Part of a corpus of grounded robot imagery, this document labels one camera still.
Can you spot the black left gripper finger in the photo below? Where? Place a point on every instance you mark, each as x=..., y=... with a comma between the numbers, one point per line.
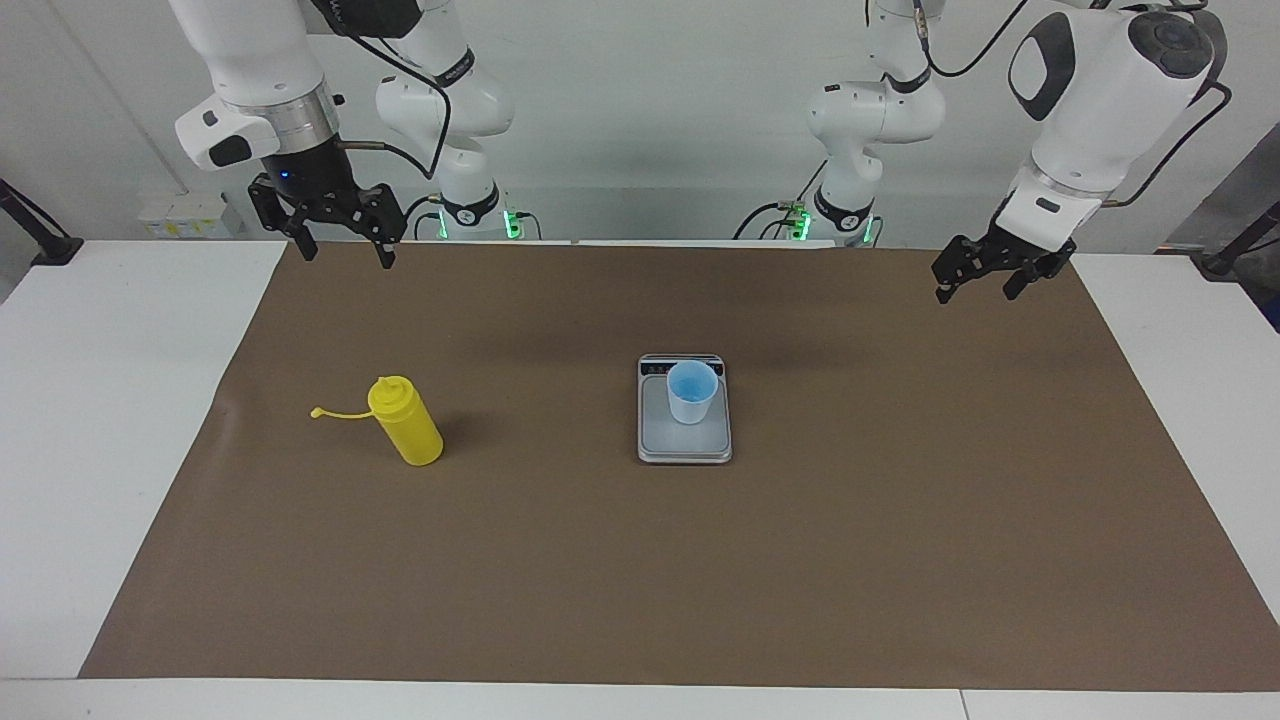
x=960, y=262
x=1025, y=275

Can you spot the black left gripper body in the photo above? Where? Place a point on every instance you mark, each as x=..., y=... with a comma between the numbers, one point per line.
x=1025, y=245

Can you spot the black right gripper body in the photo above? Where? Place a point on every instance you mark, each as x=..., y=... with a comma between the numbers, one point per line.
x=310, y=180

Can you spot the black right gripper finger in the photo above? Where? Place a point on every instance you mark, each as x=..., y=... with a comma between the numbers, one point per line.
x=385, y=220
x=290, y=228

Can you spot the yellow squeeze bottle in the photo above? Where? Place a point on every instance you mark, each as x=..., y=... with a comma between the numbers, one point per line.
x=415, y=435

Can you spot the light blue plastic cup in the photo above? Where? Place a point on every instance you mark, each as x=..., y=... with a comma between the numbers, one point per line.
x=692, y=400

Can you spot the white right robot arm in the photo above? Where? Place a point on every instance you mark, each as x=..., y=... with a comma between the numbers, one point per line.
x=250, y=60

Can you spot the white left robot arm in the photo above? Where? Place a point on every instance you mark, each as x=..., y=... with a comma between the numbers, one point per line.
x=1100, y=110

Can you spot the silver digital kitchen scale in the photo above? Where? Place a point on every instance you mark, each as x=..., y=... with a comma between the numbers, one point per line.
x=685, y=445

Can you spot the white socket box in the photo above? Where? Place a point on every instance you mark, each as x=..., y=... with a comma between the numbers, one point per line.
x=185, y=215

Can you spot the grey slanted board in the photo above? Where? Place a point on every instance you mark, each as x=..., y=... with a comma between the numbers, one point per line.
x=1225, y=215

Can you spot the dark blue object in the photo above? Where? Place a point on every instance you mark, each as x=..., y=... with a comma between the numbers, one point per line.
x=1274, y=315

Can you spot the brown table mat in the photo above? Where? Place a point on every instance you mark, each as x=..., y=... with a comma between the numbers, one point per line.
x=640, y=560

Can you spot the black camera stand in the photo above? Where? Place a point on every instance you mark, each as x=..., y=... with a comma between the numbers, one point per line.
x=1222, y=262
x=55, y=248

